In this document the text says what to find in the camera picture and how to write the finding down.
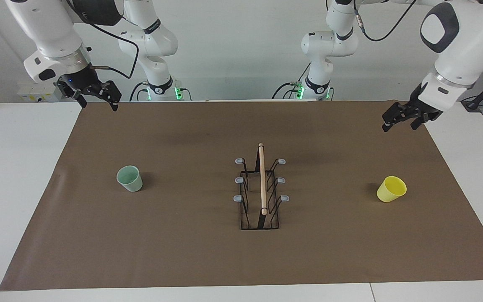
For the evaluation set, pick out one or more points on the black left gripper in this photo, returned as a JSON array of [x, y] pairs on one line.
[[421, 109]]

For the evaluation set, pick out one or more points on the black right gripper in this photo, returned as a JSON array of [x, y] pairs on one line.
[[80, 82]]

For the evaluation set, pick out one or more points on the yellow plastic cup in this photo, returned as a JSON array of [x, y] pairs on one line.
[[388, 193]]

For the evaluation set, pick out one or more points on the pale green plastic cup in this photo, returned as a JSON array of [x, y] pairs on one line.
[[131, 182]]

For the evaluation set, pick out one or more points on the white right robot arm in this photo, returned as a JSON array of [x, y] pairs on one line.
[[53, 29]]

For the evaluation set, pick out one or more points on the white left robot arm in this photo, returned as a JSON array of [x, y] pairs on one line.
[[459, 46]]

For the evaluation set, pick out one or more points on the white power strip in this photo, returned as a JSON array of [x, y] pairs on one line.
[[36, 92]]

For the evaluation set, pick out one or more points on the brown table mat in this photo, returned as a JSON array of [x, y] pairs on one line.
[[183, 235]]

